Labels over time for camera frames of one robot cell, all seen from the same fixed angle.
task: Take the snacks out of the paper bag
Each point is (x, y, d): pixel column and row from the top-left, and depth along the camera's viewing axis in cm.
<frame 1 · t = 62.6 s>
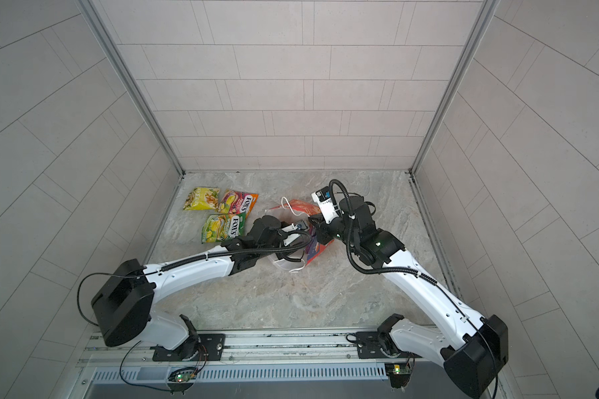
left hand: (300, 232, 83), fingers open
right hand: (309, 219, 72), fingers closed
red white paper bag: (298, 212, 72), point 27 cm above the table
yellow green chips packet: (202, 199, 103), point 4 cm above the table
pink Fox's candy packet: (236, 202, 104), point 3 cm above the table
green Fox's candy packet: (218, 228, 95), point 3 cm above the table

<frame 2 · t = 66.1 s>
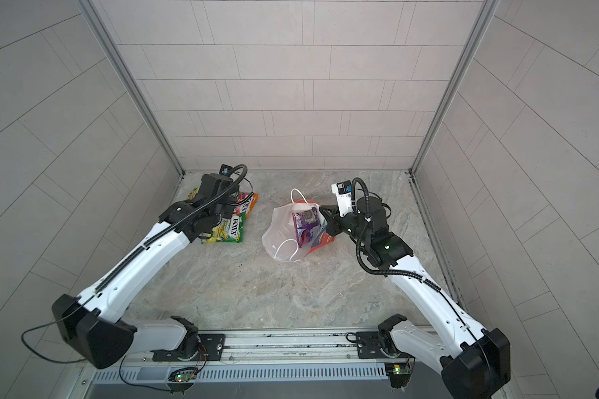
left hand: (227, 193, 77), fingers closed
right hand: (319, 209, 72), fingers closed
red white paper bag: (279, 238, 88), point 8 cm above the table
purple snack packet: (304, 221, 89), point 11 cm above the table
the other named things where they were.

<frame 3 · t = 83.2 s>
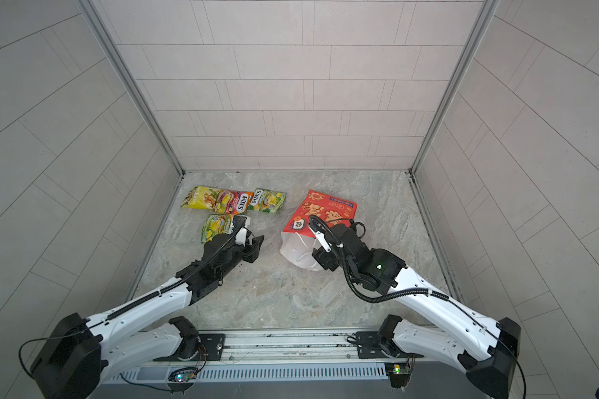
left hand: (261, 233, 82), fingers open
right hand: (323, 240, 73), fingers open
red white paper bag: (299, 239, 96), on the table
yellow green Fox's candy packet: (267, 200, 104), point 4 cm above the table
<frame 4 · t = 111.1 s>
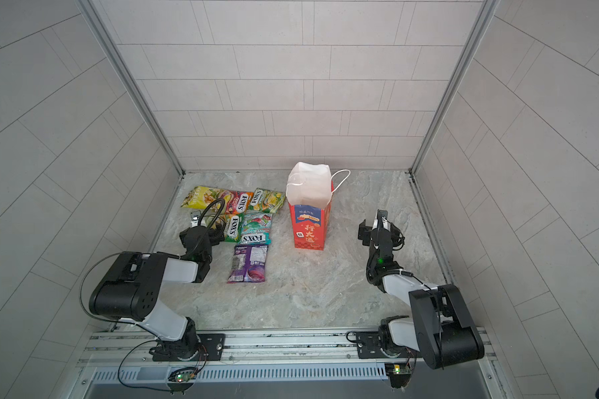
left hand: (208, 221, 94), fingers open
right hand: (376, 219, 89), fingers open
red white paper bag: (310, 188, 94), point 15 cm above the table
teal green snack packet: (256, 229, 95), point 4 cm above the table
